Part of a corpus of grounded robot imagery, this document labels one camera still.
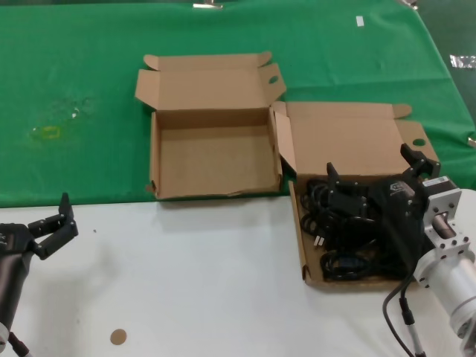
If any black cable white connector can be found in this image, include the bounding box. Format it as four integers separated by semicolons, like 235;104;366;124
398;282;425;357

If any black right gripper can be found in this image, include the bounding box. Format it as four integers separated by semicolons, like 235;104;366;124
326;143;441;278

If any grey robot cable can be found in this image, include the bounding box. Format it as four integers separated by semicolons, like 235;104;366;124
382;274;417;357

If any open brown cardboard box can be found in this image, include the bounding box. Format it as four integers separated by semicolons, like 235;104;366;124
133;51;287;201
271;100;442;288

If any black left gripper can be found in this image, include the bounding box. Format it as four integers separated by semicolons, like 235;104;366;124
0;192;80;325

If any crumpled silver foil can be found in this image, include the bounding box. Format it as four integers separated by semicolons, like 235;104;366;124
448;54;476;70

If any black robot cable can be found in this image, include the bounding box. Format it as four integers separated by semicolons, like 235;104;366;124
7;330;33;357

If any green table cloth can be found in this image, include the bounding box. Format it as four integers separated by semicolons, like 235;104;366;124
0;0;476;209

